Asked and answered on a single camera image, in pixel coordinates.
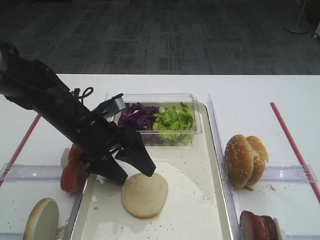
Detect clear cross divider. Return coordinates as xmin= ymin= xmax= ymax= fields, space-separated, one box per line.
xmin=260 ymin=165 xmax=318 ymax=183
xmin=0 ymin=164 xmax=63 ymax=181

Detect meat patty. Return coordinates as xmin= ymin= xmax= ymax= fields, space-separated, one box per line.
xmin=239 ymin=210 xmax=260 ymax=240
xmin=254 ymin=215 xmax=279 ymax=240

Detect front meat patty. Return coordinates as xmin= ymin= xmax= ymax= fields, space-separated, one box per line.
xmin=239 ymin=210 xmax=260 ymax=240

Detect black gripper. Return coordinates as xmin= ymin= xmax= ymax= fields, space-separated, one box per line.
xmin=62 ymin=109 xmax=156 ymax=185

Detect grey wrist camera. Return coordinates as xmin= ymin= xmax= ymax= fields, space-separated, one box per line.
xmin=92 ymin=93 xmax=126 ymax=119

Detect metal baking tray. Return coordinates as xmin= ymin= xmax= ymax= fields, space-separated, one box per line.
xmin=71 ymin=104 xmax=233 ymax=240

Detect left red tape strip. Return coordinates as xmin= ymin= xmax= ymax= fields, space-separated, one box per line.
xmin=0 ymin=114 xmax=41 ymax=186

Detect right long clear divider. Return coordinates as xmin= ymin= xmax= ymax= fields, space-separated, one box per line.
xmin=207 ymin=94 xmax=243 ymax=240

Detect right clear cross divider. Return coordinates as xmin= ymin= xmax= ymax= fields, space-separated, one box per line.
xmin=260 ymin=165 xmax=318 ymax=183

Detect white block behind tomato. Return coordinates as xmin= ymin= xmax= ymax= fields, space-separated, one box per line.
xmin=60 ymin=148 xmax=70 ymax=170

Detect right red tape strip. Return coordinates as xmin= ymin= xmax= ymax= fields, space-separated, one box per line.
xmin=269 ymin=102 xmax=320 ymax=202

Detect bun half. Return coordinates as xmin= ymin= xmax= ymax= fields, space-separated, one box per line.
xmin=22 ymin=198 xmax=60 ymax=240
xmin=121 ymin=173 xmax=169 ymax=219

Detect rear tomato slice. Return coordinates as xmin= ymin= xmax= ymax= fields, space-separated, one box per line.
xmin=68 ymin=144 xmax=83 ymax=164

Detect rear sesame bun top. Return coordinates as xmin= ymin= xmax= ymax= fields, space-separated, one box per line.
xmin=245 ymin=135 xmax=269 ymax=188

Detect rear meat patty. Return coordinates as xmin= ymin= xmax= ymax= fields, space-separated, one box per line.
xmin=254 ymin=215 xmax=279 ymax=240

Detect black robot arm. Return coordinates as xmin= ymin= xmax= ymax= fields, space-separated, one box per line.
xmin=0 ymin=42 xmax=156 ymax=184

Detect clear plastic salad container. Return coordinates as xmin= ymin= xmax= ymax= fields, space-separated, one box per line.
xmin=107 ymin=93 xmax=202 ymax=146

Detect red tape strip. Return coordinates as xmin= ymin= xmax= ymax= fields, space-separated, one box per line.
xmin=0 ymin=114 xmax=41 ymax=186
xmin=269 ymin=102 xmax=320 ymax=202

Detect grey floor stand base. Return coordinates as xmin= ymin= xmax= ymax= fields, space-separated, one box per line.
xmin=283 ymin=0 xmax=310 ymax=35

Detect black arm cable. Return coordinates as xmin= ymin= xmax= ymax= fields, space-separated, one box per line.
xmin=71 ymin=86 xmax=95 ymax=104

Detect sesame bun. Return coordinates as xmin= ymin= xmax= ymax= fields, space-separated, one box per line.
xmin=245 ymin=135 xmax=269 ymax=188
xmin=224 ymin=134 xmax=254 ymax=188

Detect tomato slice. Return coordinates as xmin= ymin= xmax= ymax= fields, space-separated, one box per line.
xmin=68 ymin=144 xmax=83 ymax=164
xmin=60 ymin=161 xmax=87 ymax=193

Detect green lettuce leaves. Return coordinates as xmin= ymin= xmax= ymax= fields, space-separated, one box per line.
xmin=153 ymin=102 xmax=194 ymax=145

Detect bottom left clear divider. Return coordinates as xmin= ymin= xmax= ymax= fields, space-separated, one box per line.
xmin=0 ymin=232 xmax=23 ymax=240

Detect white block behind patties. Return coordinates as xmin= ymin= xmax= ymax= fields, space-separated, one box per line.
xmin=273 ymin=217 xmax=287 ymax=240

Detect purple cabbage shreds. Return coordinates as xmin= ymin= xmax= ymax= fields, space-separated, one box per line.
xmin=117 ymin=102 xmax=159 ymax=131

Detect front tomato slice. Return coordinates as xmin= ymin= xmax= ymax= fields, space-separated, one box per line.
xmin=60 ymin=161 xmax=87 ymax=193

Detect front sesame bun top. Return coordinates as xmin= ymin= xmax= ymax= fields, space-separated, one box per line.
xmin=224 ymin=134 xmax=254 ymax=188

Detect bottom right clear divider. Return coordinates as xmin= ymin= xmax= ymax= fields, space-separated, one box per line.
xmin=283 ymin=234 xmax=320 ymax=240

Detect left clear cross divider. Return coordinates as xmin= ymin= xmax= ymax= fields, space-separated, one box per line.
xmin=0 ymin=164 xmax=63 ymax=181

